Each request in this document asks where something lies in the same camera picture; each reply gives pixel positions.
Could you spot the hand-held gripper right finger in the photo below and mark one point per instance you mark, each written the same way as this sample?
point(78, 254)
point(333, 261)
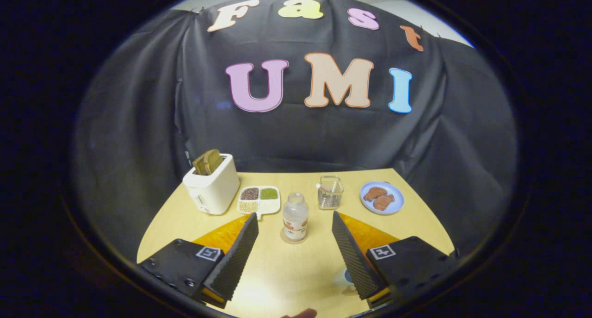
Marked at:
point(354, 258)

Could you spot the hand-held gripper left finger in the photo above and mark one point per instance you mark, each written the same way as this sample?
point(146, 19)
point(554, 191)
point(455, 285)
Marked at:
point(236, 258)

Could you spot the round patterned coaster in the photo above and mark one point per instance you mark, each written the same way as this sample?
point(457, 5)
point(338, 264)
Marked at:
point(289, 240)

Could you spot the clear juice bottle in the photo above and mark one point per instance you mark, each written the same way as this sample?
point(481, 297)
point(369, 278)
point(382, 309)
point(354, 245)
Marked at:
point(295, 216)

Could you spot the light wooden table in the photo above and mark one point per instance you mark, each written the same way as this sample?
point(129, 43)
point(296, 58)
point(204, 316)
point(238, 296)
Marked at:
point(296, 271)

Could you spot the white divided grain dish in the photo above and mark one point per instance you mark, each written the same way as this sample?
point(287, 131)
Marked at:
point(268, 206)

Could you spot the brown meat piece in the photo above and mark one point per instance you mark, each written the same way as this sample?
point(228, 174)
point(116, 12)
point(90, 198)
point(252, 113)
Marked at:
point(374, 193)
point(384, 202)

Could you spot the clear square glass container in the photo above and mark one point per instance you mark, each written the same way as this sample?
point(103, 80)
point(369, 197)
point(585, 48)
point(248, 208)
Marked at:
point(330, 195)

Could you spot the white toaster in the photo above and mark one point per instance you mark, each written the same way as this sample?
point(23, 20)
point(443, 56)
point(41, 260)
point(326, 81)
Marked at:
point(212, 188)

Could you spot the light blue plate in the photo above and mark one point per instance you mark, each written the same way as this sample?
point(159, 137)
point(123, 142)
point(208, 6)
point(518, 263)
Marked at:
point(397, 193)

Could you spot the brown toast slice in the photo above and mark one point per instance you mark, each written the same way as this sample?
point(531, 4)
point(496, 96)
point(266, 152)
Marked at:
point(208, 161)

